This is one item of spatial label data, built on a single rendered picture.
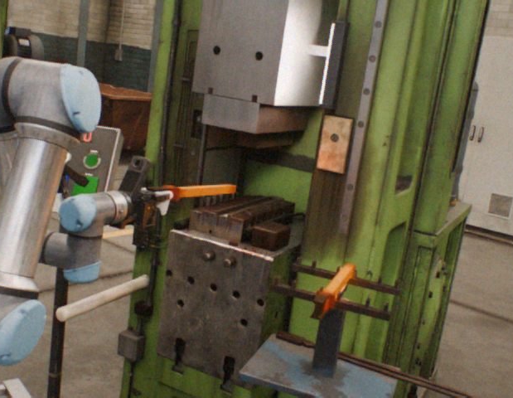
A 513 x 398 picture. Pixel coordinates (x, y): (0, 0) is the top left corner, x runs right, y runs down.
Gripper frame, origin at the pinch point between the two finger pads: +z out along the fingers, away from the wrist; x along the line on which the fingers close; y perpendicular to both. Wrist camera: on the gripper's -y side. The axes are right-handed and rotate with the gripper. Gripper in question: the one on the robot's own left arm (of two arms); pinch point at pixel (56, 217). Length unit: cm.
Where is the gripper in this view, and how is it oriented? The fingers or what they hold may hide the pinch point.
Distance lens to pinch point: 205.5
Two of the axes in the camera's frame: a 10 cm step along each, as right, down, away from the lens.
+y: -7.9, 0.2, -6.2
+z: -1.4, 9.7, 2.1
